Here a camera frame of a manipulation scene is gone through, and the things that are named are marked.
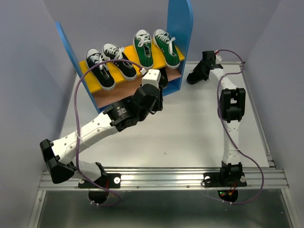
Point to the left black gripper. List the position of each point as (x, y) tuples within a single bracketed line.
[(159, 106)]

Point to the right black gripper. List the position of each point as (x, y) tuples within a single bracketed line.
[(202, 71)]

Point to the black slip-on shoe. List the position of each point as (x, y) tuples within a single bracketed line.
[(193, 77)]

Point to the black leather shoe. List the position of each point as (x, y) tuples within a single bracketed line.
[(164, 78)]

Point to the black canvas sneaker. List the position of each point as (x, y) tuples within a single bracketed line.
[(117, 53), (101, 72)]

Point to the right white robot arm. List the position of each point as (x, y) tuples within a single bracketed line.
[(231, 109)]

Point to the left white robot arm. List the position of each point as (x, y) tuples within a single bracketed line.
[(60, 155)]

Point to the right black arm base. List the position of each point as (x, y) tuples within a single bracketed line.
[(216, 180)]

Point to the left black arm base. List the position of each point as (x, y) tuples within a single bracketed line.
[(111, 180)]

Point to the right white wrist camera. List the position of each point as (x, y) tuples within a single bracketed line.
[(218, 58)]

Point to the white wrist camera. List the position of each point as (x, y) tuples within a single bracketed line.
[(218, 58), (152, 77)]

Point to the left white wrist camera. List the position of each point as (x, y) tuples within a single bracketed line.
[(152, 77)]

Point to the blue shoe shelf frame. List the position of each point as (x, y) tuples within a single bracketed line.
[(179, 25)]

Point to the aluminium mounting rail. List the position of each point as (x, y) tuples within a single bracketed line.
[(173, 179)]

